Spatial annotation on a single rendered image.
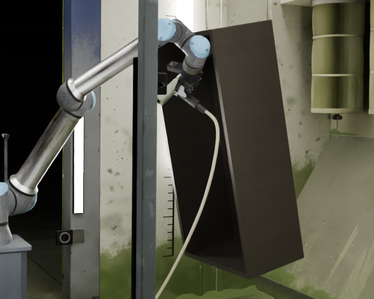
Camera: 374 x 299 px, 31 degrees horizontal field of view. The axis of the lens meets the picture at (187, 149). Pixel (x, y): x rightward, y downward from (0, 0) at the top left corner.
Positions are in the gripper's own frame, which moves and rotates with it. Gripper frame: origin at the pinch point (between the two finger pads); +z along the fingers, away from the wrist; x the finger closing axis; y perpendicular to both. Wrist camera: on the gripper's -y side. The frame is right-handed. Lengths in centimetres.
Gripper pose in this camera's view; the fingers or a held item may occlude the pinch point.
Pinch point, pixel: (178, 91)
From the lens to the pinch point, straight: 320.9
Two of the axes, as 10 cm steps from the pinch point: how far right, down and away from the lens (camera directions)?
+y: 7.9, 6.0, -1.5
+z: -2.2, 5.1, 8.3
